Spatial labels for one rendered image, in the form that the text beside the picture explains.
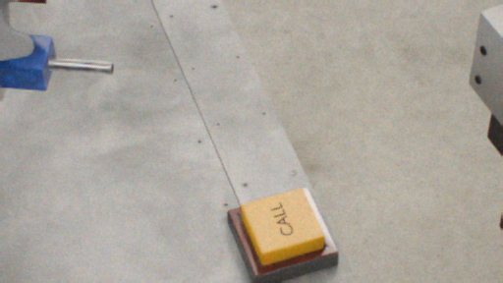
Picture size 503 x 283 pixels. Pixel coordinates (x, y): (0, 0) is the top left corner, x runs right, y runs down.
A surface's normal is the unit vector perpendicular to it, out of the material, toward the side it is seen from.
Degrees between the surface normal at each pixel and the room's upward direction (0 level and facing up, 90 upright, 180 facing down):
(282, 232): 0
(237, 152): 0
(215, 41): 0
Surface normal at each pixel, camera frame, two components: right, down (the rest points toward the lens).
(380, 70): 0.01, -0.64
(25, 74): -0.08, 0.76
